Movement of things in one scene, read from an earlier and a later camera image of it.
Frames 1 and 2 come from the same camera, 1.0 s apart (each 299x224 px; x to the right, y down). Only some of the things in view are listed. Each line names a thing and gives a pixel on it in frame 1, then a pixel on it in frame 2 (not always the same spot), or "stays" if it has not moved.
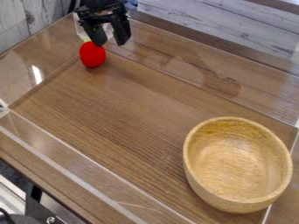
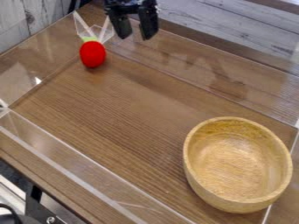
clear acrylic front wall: x=72 y=176 stays
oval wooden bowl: x=238 y=164 stays
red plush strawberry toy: x=92 y=54 stays
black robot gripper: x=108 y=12 -> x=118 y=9
